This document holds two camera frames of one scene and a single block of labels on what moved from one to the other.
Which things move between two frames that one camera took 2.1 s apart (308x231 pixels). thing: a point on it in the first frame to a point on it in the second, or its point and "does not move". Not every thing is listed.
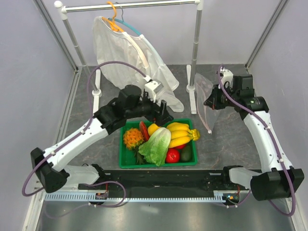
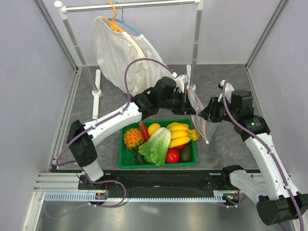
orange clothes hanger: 113,26 does not move
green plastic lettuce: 154,149 does not move
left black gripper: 163,116 to 188,110
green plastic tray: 127,157 does not move
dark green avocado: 186,153 does not move
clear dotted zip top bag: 203,85 to 205,128
